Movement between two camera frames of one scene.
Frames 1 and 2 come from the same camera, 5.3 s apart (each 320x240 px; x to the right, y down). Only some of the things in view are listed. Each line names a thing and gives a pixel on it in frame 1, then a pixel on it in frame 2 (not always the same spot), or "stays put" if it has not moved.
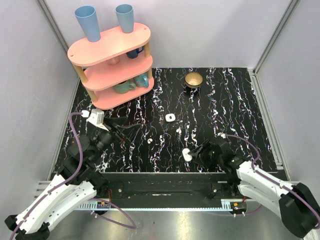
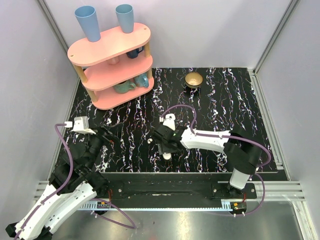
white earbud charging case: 170,117 stays put
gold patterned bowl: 193,80 stays put
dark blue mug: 134,53 stays put
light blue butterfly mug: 142,80 stays put
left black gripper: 114,131 → 102,136
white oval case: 187,157 → 167,156
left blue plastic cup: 86,15 stays put
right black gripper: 202,160 → 162,148
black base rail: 166,186 stays put
